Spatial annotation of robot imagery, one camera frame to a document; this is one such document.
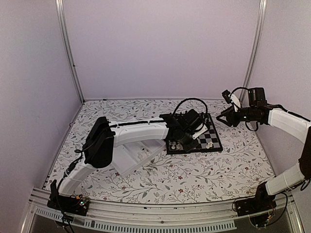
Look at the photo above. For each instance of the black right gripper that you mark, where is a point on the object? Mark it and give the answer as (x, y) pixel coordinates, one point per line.
(230, 113)

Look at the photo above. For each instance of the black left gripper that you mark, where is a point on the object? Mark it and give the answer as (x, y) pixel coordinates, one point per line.
(187, 148)

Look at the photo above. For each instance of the white chess knight piece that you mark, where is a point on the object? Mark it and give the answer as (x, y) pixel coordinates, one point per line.
(179, 146)

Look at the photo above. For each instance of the black and silver chessboard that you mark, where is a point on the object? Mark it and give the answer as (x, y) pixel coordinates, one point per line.
(209, 136)

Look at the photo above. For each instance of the white plastic tray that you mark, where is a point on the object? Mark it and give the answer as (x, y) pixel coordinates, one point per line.
(131, 156)

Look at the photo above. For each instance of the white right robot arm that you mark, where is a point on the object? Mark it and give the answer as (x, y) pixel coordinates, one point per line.
(289, 138)

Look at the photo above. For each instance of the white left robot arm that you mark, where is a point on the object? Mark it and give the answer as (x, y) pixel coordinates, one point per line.
(97, 151)

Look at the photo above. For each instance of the floral patterned table mat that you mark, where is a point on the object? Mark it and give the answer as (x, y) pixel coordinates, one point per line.
(185, 178)

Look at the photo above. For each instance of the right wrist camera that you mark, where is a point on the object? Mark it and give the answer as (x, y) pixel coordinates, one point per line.
(232, 99)

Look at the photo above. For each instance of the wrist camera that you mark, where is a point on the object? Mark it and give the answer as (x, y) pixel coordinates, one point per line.
(202, 128)
(232, 99)

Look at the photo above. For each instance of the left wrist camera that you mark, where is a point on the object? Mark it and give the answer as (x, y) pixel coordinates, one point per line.
(202, 128)

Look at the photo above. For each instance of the right aluminium frame post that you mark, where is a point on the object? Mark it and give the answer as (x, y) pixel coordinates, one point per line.
(256, 42)

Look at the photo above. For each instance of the aluminium frame post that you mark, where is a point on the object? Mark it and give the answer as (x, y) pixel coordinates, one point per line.
(256, 42)
(65, 35)

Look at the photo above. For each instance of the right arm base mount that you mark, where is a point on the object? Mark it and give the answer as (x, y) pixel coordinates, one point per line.
(261, 202)

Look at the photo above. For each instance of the front aluminium rail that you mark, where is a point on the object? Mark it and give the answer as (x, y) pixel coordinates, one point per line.
(114, 217)

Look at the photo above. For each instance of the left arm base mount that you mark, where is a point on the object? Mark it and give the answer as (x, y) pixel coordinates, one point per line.
(69, 204)

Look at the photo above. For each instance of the left aluminium frame post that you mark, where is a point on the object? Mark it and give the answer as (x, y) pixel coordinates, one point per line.
(65, 35)

